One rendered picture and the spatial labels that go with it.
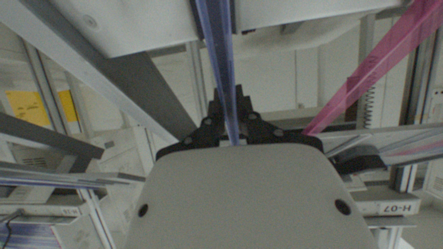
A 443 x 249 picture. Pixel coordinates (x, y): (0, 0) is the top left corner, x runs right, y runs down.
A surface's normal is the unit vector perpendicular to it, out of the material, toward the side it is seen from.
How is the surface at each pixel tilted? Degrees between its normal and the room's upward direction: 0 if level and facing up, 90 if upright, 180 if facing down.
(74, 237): 90
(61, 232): 90
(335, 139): 43
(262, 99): 90
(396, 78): 90
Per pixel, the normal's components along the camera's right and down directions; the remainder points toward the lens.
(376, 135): 0.02, 0.85
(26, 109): -0.10, 0.20
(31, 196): 0.99, -0.10
